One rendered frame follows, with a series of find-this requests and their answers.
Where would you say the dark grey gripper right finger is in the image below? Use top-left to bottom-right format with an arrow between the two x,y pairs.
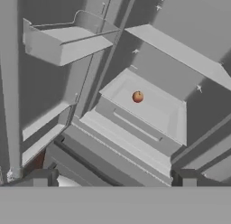
171,168 -> 231,187

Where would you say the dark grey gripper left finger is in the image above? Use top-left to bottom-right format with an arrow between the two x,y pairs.
1,168 -> 60,187

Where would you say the grey fridge door bin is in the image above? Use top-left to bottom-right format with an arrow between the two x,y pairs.
21,100 -> 77,167
22,9 -> 121,67

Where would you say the grey fridge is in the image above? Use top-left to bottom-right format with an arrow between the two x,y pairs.
44,0 -> 231,187

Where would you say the grey fridge drawer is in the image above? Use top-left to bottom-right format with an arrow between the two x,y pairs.
98,67 -> 188,148

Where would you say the grey fridge door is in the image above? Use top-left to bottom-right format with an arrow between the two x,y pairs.
0,0 -> 121,184

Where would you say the grey fridge shelf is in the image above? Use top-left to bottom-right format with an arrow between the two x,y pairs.
124,23 -> 231,92

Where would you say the red orange round fruit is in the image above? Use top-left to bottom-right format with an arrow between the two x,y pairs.
132,89 -> 144,104

